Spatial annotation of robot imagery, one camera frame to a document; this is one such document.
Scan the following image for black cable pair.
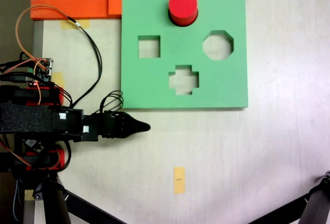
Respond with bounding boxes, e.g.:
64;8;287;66
66;15;103;108

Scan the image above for blue braided cable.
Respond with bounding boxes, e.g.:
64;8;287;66
12;180;22;222

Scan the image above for long orange wire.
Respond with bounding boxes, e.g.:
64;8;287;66
15;5;78;66

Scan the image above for green shape sorting board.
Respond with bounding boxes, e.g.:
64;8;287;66
120;0;249;111

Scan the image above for black gripper wire loops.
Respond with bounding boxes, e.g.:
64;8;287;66
99;91;125;114

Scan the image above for notched black tripod leg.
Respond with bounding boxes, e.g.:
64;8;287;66
247;171;330;224

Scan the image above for yellow tape with black mark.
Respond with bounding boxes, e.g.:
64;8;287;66
173;166;186;195

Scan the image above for small circuit board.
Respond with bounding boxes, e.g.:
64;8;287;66
27;58;54;85

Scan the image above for black tripod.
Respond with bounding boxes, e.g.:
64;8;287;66
32;172;129;224

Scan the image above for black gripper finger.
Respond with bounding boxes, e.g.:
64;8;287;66
117;111;152;128
117;126;152;139

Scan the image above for red cylinder block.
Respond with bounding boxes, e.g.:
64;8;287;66
168;0;199;27

